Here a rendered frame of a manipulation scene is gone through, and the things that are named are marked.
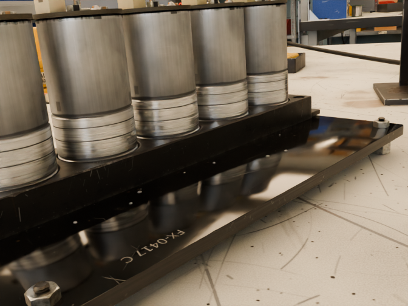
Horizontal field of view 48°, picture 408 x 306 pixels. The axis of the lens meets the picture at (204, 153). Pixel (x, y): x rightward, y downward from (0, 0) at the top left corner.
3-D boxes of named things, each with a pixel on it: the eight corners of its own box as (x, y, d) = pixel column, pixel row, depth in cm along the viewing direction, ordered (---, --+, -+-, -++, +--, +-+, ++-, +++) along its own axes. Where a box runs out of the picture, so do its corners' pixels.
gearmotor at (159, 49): (215, 149, 16) (204, 0, 15) (164, 169, 15) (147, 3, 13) (169, 140, 18) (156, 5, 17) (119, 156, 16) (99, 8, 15)
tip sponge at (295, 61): (305, 65, 48) (305, 50, 47) (295, 73, 43) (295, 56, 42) (237, 67, 51) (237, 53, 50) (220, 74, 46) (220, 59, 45)
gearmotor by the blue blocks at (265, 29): (299, 117, 20) (298, -4, 19) (266, 130, 19) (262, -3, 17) (255, 112, 22) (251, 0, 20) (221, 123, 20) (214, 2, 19)
